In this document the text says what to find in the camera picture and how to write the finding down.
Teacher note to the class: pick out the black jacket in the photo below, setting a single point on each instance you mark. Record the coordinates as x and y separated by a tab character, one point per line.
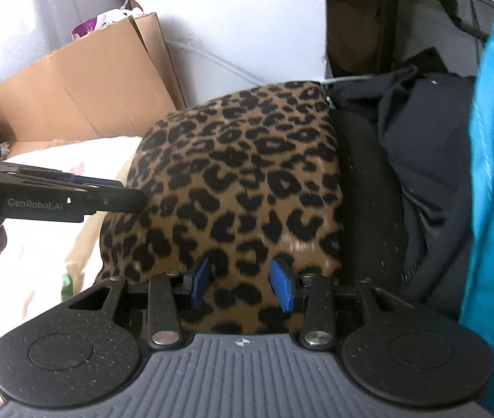
429	139

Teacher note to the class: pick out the grey padded panel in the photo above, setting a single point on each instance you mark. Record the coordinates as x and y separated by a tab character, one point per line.
33	17

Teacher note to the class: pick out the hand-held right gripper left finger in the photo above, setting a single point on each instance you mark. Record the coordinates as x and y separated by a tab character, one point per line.
199	281

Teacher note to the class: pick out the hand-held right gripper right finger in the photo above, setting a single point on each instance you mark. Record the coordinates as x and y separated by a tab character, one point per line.
284	287

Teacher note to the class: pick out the long brown cardboard sheet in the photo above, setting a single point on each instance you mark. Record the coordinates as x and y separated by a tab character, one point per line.
77	91

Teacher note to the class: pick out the dark furniture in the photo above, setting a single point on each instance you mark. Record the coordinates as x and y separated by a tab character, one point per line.
388	8

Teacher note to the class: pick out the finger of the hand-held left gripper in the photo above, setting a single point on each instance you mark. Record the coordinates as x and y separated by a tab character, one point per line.
120	200
86	180

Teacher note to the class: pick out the leopard print garment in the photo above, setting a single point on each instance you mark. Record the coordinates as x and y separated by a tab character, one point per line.
238	170

